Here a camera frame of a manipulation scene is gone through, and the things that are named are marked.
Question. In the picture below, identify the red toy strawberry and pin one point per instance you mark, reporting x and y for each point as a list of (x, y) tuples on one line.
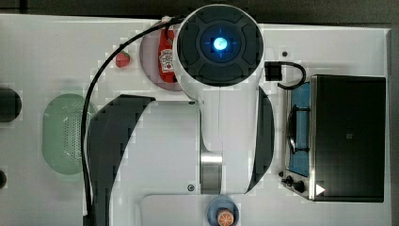
[(122, 59)]

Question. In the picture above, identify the red ketchup bottle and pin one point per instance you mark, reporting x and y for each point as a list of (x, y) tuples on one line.
[(165, 57)]

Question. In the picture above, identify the black toaster oven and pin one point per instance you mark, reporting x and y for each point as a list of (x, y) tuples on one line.
[(336, 139)]

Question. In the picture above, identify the blue bowl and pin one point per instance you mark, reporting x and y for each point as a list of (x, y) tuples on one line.
[(218, 204)]

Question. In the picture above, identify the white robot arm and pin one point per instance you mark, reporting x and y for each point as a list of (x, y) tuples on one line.
[(219, 141)]

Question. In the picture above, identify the grey round plate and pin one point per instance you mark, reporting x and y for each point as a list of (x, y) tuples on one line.
[(148, 55)]

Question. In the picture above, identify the green perforated colander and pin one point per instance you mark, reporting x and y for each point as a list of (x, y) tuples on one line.
[(61, 132)]

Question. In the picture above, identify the black cylinder object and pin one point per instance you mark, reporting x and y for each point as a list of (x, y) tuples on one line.
[(10, 105)]

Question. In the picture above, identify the orange slice toy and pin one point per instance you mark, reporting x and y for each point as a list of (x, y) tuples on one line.
[(225, 218)]

